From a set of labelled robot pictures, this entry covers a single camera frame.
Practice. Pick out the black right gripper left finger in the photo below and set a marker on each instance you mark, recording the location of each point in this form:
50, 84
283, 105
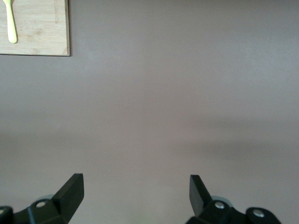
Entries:
58, 210

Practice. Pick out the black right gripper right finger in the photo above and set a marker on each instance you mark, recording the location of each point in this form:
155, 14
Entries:
210, 212

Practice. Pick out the yellow plastic fork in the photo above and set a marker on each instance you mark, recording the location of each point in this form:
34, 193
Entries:
11, 25

